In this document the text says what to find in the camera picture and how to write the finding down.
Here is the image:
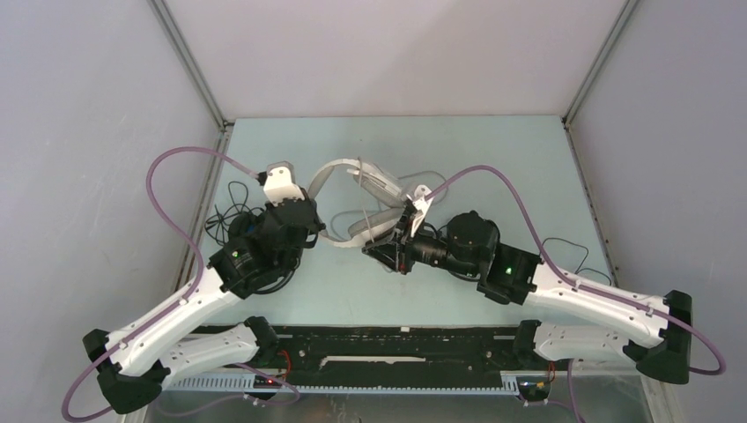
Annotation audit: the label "white over-ear headphones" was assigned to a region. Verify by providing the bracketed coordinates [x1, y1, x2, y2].
[306, 159, 416, 249]

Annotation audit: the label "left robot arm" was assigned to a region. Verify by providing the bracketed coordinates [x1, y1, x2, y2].
[82, 199, 325, 414]

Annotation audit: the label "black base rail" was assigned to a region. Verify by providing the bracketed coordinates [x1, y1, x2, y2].
[203, 325, 570, 391]

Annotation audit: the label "black headphones with blue cable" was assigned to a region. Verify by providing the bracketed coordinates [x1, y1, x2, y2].
[203, 181, 305, 296]

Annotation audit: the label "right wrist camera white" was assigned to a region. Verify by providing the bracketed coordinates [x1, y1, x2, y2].
[408, 184, 433, 238]

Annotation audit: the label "white cable duct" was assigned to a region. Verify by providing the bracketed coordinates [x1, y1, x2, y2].
[169, 373, 527, 397]

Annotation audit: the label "black on-ear headphones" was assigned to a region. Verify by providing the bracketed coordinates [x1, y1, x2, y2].
[443, 236, 613, 287]

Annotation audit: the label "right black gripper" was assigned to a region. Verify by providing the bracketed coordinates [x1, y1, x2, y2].
[361, 210, 477, 278]

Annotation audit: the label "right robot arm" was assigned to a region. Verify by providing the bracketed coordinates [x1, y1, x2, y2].
[349, 202, 692, 385]

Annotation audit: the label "right aluminium frame post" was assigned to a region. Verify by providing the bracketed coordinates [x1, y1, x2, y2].
[561, 0, 643, 287]

